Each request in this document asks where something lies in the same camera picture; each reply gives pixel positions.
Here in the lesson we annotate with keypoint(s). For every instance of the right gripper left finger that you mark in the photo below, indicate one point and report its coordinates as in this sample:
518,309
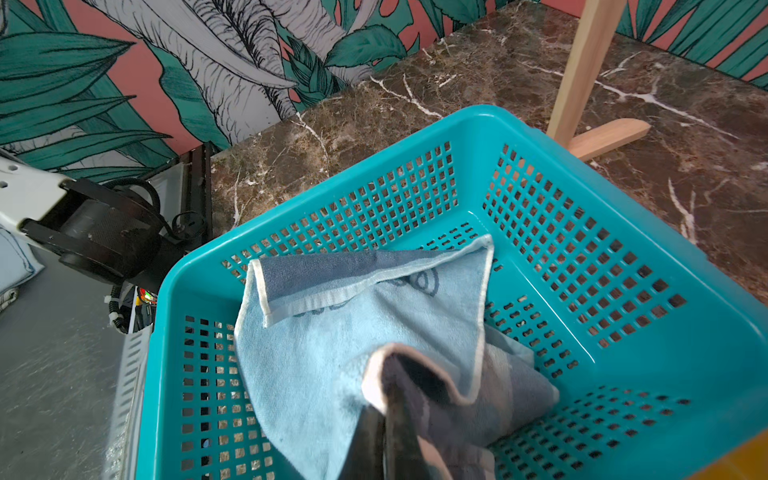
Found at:
365,457

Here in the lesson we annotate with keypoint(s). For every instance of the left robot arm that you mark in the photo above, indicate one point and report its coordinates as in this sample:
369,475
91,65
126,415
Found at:
113,232

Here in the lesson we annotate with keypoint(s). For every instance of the yellow plastic tray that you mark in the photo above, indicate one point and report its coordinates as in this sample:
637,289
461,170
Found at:
747,462

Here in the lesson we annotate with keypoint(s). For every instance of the blue dotted towel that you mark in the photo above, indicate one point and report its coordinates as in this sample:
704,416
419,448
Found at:
454,439

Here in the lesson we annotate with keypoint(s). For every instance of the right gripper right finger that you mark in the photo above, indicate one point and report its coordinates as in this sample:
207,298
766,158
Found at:
402,456

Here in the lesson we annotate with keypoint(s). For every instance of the wooden clothes rack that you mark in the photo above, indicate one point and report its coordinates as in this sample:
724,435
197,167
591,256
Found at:
597,26

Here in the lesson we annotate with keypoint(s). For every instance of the teal plastic basket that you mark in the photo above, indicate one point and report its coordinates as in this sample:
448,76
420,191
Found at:
660,359

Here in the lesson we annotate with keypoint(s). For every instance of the dark blue towel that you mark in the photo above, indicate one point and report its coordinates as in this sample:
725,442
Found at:
314,331

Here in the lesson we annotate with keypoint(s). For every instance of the white slotted cable duct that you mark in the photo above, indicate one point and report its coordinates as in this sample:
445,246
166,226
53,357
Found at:
121,454

